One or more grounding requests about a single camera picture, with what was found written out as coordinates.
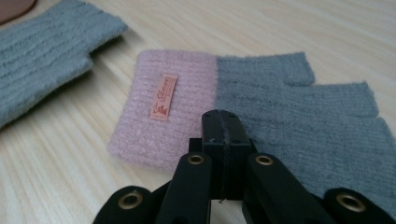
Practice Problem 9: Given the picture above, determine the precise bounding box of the pink plastic basin grey rim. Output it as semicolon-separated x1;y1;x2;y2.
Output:
0;0;37;25

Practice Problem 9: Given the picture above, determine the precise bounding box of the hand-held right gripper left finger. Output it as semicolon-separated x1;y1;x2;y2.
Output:
189;109;226;201

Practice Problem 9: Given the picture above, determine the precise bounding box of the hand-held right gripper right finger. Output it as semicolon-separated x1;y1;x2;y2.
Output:
220;109;258;201

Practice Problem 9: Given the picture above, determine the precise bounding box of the grey fingerless glove pink cuff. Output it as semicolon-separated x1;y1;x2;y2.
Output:
0;0;129;129
106;49;396;218

